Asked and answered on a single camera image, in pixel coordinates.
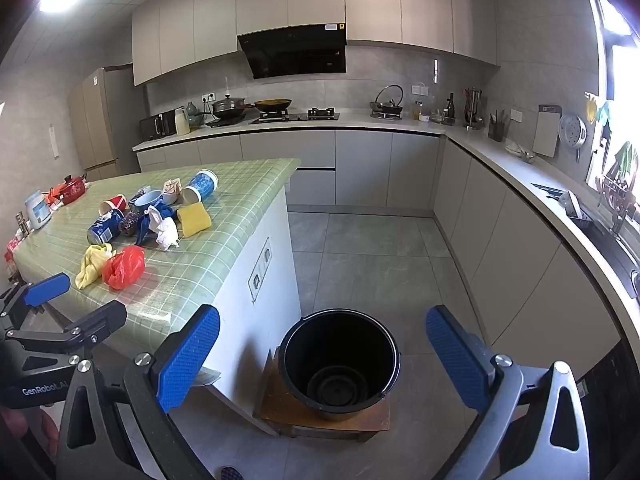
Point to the beige refrigerator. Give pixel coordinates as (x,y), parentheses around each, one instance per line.
(100,120)

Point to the low wooden stool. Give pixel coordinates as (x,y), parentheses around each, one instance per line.
(272,405)

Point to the white island socket panel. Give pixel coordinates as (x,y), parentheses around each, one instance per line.
(260,270)

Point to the black range hood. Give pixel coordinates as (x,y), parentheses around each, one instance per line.
(290,55)

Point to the teal hanging cloth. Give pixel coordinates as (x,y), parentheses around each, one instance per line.
(605,110)

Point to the red cooking pot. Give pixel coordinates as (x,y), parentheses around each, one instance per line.
(72,191)

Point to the glass jar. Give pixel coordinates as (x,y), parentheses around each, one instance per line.
(437,116)

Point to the white kitchen island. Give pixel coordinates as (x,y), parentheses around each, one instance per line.
(240,340)

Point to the black induction cooker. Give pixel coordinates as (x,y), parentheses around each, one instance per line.
(220,122)

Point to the yellow oil bottle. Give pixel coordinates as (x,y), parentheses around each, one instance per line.
(418,110)

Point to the steel utensil rack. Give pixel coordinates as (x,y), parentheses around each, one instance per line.
(472,110)

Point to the blue white snack packet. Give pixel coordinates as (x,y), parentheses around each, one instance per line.
(142,191)

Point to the yellow hanging cloth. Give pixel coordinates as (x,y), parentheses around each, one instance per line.
(591,107)

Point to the green ceramic jar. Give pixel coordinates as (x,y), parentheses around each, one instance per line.
(194,112)

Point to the dark patterned slipper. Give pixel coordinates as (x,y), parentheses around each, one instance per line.
(228,473)

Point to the white wall panel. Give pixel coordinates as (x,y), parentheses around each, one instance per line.
(53,142)

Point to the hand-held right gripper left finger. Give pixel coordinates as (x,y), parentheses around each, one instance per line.
(190,355)

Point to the person's left hand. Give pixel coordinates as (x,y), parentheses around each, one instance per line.
(20,422)

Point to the yellow sponge cloth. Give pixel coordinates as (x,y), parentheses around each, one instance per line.
(194,219)

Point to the blue cloth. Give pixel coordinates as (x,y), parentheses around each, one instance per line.
(141,234)

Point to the dark utensil holder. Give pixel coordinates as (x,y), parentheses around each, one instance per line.
(497,130)

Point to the kitchen sink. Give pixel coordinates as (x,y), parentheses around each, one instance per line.
(600,240)

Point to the white crumpled paper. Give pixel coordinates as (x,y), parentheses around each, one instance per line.
(166,234)

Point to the red white snack packet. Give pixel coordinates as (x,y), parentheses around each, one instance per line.
(171,189)

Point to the tall blue patterned paper cup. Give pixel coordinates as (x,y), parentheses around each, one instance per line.
(202,185)

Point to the white cutting board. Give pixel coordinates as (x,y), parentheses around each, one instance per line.
(546,132)

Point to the white wall-mounted holder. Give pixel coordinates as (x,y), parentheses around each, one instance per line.
(436,71)

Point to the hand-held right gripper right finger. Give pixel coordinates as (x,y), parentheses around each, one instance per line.
(457,360)

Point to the black plastic bucket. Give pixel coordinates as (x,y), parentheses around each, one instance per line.
(340,340)

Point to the small brown bottle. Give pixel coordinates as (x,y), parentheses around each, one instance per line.
(21,222)

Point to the dark glass bottle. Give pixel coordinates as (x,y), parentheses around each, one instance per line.
(450,110)

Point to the bright window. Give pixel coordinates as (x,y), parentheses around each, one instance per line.
(625,70)

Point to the white jug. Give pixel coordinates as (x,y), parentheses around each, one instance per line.
(182,122)

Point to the black wok with lid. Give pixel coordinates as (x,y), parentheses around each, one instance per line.
(227,107)

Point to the dark patterned packet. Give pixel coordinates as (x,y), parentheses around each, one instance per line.
(131,222)

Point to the red paper cup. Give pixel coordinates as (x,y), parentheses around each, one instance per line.
(116,203)

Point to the red plastic bag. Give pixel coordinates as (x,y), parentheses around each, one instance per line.
(122,267)

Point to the round steel steamer plate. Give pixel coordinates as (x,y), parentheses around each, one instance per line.
(572,132)

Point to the white wall switch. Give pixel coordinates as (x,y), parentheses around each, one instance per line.
(420,90)

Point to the blue drink can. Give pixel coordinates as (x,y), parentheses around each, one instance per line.
(105,229)

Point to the black microwave oven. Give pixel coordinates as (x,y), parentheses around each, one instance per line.
(155,127)

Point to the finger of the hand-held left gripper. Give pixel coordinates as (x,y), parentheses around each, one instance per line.
(100,317)
(47,290)

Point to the blue paper bowl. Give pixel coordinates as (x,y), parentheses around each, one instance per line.
(150,201)

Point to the black gas stove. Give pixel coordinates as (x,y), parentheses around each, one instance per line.
(300,117)

